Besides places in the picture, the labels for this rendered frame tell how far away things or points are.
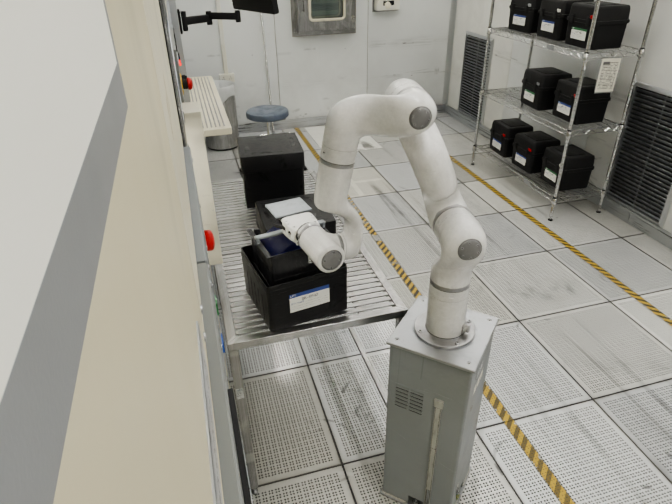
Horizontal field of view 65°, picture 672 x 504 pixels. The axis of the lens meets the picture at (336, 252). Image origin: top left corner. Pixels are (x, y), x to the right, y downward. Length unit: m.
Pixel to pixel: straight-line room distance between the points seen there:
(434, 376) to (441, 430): 0.22
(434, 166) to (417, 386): 0.72
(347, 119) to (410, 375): 0.84
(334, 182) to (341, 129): 0.14
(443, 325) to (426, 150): 0.56
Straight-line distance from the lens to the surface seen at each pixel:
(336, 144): 1.30
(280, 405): 2.52
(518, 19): 4.65
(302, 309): 1.69
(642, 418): 2.77
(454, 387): 1.67
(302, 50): 5.92
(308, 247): 1.44
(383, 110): 1.26
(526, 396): 2.67
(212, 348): 0.43
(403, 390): 1.77
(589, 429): 2.62
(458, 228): 1.42
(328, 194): 1.35
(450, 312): 1.61
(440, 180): 1.38
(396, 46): 6.24
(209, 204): 1.75
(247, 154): 2.40
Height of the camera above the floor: 1.84
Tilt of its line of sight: 31 degrees down
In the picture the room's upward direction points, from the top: 1 degrees counter-clockwise
